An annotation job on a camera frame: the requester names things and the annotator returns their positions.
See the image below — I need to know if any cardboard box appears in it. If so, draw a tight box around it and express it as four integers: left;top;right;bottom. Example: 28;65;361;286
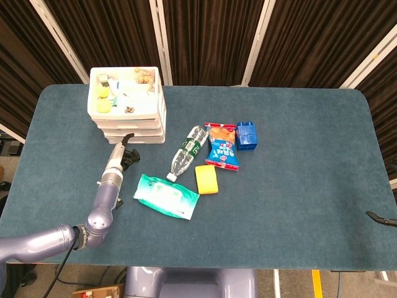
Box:
71;284;127;298

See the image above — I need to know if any blue felt table cover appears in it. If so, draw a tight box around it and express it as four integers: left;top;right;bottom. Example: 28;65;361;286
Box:
0;83;397;270

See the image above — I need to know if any white plastic drawer organizer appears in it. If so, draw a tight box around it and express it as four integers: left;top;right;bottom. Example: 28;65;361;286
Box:
87;66;167;145

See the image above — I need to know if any small brown teddy bear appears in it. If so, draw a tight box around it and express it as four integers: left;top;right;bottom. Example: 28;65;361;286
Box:
134;68;156;84

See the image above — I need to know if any black cable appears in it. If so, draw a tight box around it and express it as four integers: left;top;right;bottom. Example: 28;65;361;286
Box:
40;231;78;298

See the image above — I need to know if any dark brown curtain panel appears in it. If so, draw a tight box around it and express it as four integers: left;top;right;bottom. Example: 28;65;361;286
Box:
43;0;165;85
0;0;84;140
250;0;397;88
163;0;264;87

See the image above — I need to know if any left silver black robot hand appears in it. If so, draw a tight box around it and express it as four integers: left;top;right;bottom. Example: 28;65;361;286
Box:
104;132;141;178

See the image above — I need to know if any blue building block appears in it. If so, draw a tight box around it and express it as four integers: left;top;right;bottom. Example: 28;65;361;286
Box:
235;120;259;152

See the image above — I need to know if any blue red snack bag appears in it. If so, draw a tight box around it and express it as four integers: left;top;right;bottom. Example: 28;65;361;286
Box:
203;122;240;172

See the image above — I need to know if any clear plastic water bottle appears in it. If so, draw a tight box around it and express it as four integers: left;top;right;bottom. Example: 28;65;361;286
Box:
166;124;209;183

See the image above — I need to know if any purple robot torso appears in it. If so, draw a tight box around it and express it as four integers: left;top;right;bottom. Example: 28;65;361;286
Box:
123;266;258;298

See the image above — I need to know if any white frame pole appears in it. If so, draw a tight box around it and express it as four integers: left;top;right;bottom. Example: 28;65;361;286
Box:
29;0;91;84
338;23;397;90
0;123;26;144
241;0;277;87
148;0;174;86

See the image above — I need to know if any green white wet wipes pack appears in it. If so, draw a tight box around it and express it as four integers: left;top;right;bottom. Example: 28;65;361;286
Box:
132;173;200;221

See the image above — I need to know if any black electronic equipment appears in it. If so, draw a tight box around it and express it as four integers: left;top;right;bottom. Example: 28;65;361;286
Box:
0;132;24;156

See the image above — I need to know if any yellow sponge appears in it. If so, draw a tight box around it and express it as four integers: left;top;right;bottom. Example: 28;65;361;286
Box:
194;164;220;196

